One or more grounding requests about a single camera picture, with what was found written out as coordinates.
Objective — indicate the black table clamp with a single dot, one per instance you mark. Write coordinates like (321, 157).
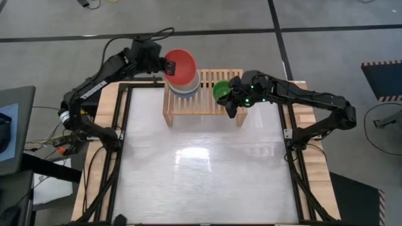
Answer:
(119, 219)
(154, 79)

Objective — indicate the black aluminium table frame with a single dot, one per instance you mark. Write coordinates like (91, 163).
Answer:
(141, 84)

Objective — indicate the black floor mat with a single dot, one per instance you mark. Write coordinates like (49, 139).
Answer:
(355, 201)

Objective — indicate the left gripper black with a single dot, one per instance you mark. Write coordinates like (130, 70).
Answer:
(146, 56)

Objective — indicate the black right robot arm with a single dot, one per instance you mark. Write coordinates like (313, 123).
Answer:
(314, 95)

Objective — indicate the white corner bracket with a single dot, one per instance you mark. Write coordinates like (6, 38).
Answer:
(120, 134)
(288, 133)

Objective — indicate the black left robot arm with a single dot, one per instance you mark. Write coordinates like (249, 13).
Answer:
(94, 84)

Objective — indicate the grey metal stand foot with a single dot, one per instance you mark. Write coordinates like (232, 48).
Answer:
(389, 120)

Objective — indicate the black power adapter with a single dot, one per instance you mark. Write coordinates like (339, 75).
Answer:
(83, 2)

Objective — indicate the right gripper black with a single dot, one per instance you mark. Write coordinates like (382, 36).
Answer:
(251, 89)

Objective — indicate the light green plastic bowl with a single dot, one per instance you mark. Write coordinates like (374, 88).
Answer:
(221, 89)

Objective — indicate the blue mat with striped edge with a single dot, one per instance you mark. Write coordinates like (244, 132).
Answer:
(383, 80)

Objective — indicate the white paper sheet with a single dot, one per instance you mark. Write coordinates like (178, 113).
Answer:
(51, 190)

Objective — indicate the wooden table board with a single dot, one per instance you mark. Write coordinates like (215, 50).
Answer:
(317, 163)

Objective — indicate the small orange connector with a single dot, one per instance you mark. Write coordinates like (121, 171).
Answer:
(61, 150)

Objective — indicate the blue plastic bowl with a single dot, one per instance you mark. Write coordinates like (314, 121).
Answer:
(185, 93)

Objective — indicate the black computer mouse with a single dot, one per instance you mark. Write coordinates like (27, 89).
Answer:
(8, 216)

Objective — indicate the light wooden slatted shelf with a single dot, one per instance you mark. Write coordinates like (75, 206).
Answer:
(207, 103)

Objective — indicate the red plastic bowl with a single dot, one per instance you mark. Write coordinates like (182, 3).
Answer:
(183, 66)

